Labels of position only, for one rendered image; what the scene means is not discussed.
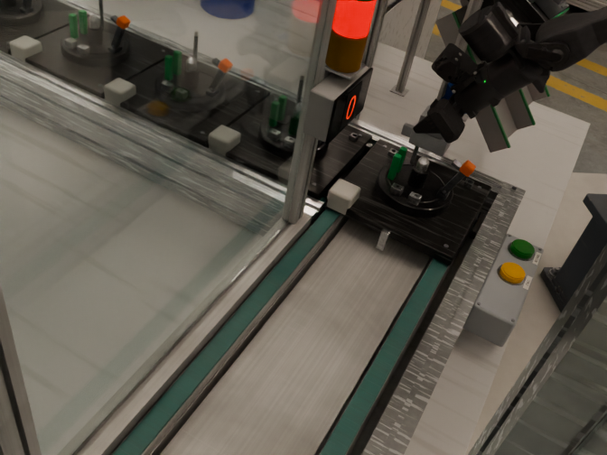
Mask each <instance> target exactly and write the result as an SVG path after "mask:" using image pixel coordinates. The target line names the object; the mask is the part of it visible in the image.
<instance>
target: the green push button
mask: <svg viewBox="0 0 607 455"><path fill-rule="evenodd" d="M510 250H511V252H512V253H513V254H514V255H516V256H518V257H520V258H524V259H529V258H530V257H532V255H533V254H534V253H535V248H534V247H533V246H532V245H531V244H530V243H529V242H528V241H526V240H523V239H516V240H514V241H513V242H512V244H511V246H510Z"/></svg>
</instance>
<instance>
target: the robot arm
mask: <svg viewBox="0 0 607 455"><path fill-rule="evenodd" d="M458 32H459V34H460V35H461V36H462V37H463V39H464V40H465V41H466V42H467V43H468V44H469V46H470V47H471V48H472V50H473V51H474V52H475V54H476V55H477V56H478V58H479V59H480V60H481V63H480V64H476V63H475V62H474V61H473V60H472V58H471V57H470V56H469V55H467V54H466V53H465V52H464V51H462V50H461V49H460V48H458V47H457V46H456V45H454V44H453V43H449V44H448V45H447V46H446V47H445V49H444V50H443V51H442V53H441V54H440V55H439V56H438V58H437V59H436V60H435V61H434V63H433V64H432V69H433V71H434V72H436V74H437V75H438V76H439V77H441V78H442V79H443V80H445V81H446V82H449V83H448V84H447V86H446V91H445V95H444V96H443V97H442V98H441V99H440V100H437V99H435V100H434V102H433V103H432V104H431V106H430V109H429V110H428V111H427V116H426V117H425V118H424V119H423V120H421V121H420V122H419V123H418V124H417V125H415V126H414V127H413V129H414V131H415V132H416V133H417V134H441V136H442V137H443V139H444V140H445V142H446V143H448V144H449V143H452V142H454V141H456V140H457V139H458V138H459V137H460V135H461V134H462V132H463V129H464V127H465V123H464V122H463V121H462V116H463V115H464V114H467V115H468V116H469V118H470V119H472V118H474V117H476V116H477V114H478V113H479V111H481V110H483V109H484V108H485V107H488V106H490V105H491V106H492V107H495V106H497V105H498V104H499V102H500V101H501V100H502V99H503V98H505V97H507V96H508V95H510V94H512V93H514V92H516V91H518V90H520V89H522V88H524V87H525V86H527V85H529V84H531V83H532V84H533V85H534V86H535V87H536V89H537V90H538V92H539V93H543V92H544V91H545V86H546V82H547V81H548V79H549V77H550V72H551V71H552V72H553V71H560V70H565V69H567V68H569V67H571V66H572V65H574V64H576V63H577V62H578V61H580V60H583V59H584V58H586V57H587V56H588V55H590V54H591V53H592V52H593V51H595V50H596V49H597V48H598V47H599V46H601V45H603V44H604V43H606V42H607V6H605V7H603V8H601V9H599V10H595V11H591V12H587V13H573V14H567V15H563V16H560V17H557V18H553V19H550V20H548V21H546V22H544V23H518V24H517V26H516V25H515V24H514V23H513V22H512V21H511V19H510V18H509V16H508V15H507V13H506V11H505V9H504V7H503V5H502V4H501V3H500V2H497V3H496V4H495V5H493V6H491V5H490V6H487V7H485V8H483V9H479V10H478V11H476V12H475V13H474V14H472V15H471V16H470V17H469V18H468V19H467V20H466V21H465V22H464V23H463V24H462V25H461V27H460V28H459V30H458ZM530 41H533V42H530ZM484 60H485V61H486V62H485V61H484ZM491 61H492V62H491ZM489 62H490V64H487V63H489Z"/></svg>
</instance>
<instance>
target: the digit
mask: <svg viewBox="0 0 607 455"><path fill-rule="evenodd" d="M361 85H362V82H361V83H360V84H359V85H358V86H357V87H356V88H355V89H353V90H352V91H351V93H350V94H349V95H348V99H347V103H346V107H345V111H344V115H343V119H342V122H341V129H342V128H343V127H344V126H345V125H347V124H348V123H349V121H350V120H351V119H352V118H353V117H354V115H355V111H356V107H357V104H358V100H359V96H360V89H361Z"/></svg>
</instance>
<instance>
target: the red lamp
mask: <svg viewBox="0 0 607 455"><path fill-rule="evenodd" d="M376 1H377V0H373V1H368V2H363V1H357V0H337V4H336V8H335V14H334V18H333V23H332V29H333V30H334V31H335V32H336V33H337V34H339V35H341V36H344V37H347V38H352V39H360V38H364V37H366V36H367V35H368V34H369V27H370V24H371V20H372V16H373V13H374V9H375V4H376Z"/></svg>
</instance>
